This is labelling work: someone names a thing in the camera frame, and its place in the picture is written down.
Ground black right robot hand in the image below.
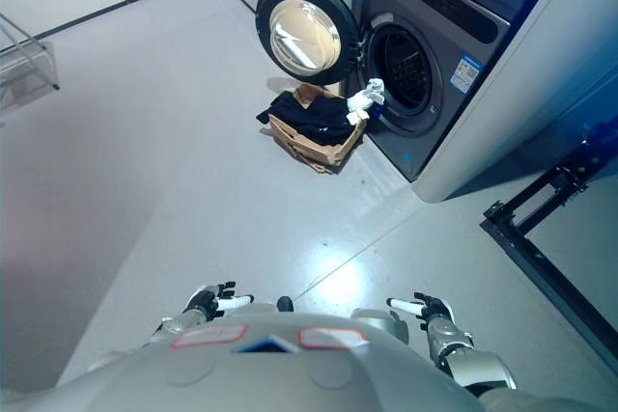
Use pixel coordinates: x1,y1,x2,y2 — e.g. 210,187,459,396
385,291,458,325

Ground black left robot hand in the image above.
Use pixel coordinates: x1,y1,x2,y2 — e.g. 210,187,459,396
183,281,255,322

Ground white cloth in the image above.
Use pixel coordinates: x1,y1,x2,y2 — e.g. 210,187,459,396
344,77,386,125

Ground brown cardboard basket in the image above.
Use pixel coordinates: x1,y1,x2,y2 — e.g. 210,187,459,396
267,83,368,174

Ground black clothes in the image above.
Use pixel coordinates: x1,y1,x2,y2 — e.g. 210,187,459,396
255,91,356,147

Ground round washing machine door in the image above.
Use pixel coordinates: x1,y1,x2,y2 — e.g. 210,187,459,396
254,0,364,87

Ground silver robot torso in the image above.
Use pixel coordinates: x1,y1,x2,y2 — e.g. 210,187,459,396
0,303,487,412

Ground blue energy label sticker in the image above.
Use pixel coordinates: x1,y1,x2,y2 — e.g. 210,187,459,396
451,55,485,95

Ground black metal frame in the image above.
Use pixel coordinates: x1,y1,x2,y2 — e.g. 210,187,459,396
479,130,618,366

